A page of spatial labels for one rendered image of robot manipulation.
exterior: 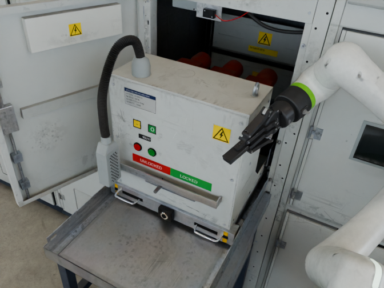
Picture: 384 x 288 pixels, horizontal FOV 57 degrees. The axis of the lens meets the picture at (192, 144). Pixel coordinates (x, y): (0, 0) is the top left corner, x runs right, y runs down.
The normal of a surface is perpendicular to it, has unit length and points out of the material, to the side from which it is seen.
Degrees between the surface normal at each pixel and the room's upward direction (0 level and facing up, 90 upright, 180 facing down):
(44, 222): 0
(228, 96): 0
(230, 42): 90
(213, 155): 90
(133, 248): 0
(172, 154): 90
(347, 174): 90
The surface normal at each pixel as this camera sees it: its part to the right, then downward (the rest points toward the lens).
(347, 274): -0.75, -0.38
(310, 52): -0.46, 0.49
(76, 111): 0.68, 0.46
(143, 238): 0.06, -0.81
